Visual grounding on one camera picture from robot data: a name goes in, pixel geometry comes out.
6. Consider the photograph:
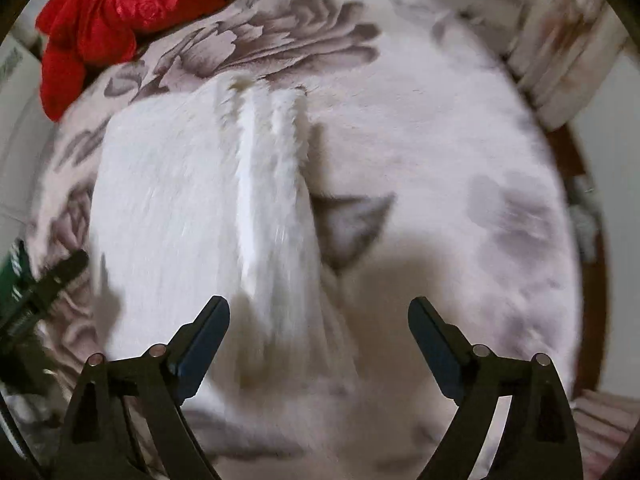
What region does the white fuzzy jacket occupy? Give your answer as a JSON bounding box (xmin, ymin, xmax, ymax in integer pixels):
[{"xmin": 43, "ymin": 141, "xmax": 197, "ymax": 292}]
[{"xmin": 89, "ymin": 73, "xmax": 356, "ymax": 391}]

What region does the pink curtain lower right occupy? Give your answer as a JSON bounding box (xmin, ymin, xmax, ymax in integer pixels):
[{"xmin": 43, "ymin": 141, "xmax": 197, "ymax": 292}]
[{"xmin": 572, "ymin": 390, "xmax": 639, "ymax": 480}]

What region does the green striped garment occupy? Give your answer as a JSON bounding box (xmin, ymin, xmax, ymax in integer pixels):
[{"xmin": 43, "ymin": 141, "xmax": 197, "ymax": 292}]
[{"xmin": 0, "ymin": 238, "xmax": 35, "ymax": 321}]

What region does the white sliding wardrobe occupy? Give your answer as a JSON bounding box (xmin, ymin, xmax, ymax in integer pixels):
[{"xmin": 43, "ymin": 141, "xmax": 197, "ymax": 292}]
[{"xmin": 0, "ymin": 36, "xmax": 54, "ymax": 250}]

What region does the floral pink bed blanket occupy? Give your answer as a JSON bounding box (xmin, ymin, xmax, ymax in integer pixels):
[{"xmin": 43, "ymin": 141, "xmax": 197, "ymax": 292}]
[{"xmin": 27, "ymin": 0, "xmax": 582, "ymax": 479}]

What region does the red quilt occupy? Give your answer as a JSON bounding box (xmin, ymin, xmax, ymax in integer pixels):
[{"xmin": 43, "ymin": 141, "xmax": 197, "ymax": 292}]
[{"xmin": 36, "ymin": 0, "xmax": 231, "ymax": 122}]

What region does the pink floral curtain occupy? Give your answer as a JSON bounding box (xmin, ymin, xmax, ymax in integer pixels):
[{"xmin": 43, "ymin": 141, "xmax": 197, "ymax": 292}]
[{"xmin": 506, "ymin": 0, "xmax": 628, "ymax": 130}]

